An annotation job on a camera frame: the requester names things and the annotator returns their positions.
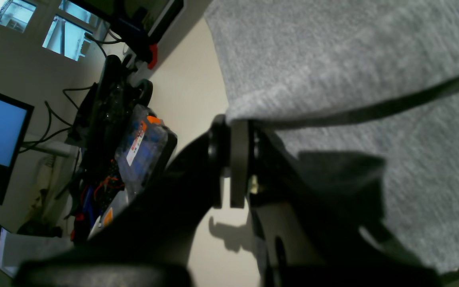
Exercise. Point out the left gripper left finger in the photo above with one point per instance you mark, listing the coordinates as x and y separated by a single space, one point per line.
145 245

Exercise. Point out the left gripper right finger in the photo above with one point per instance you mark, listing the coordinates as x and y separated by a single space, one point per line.
313 215

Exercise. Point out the light grey T-shirt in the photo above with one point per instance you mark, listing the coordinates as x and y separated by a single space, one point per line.
362 96

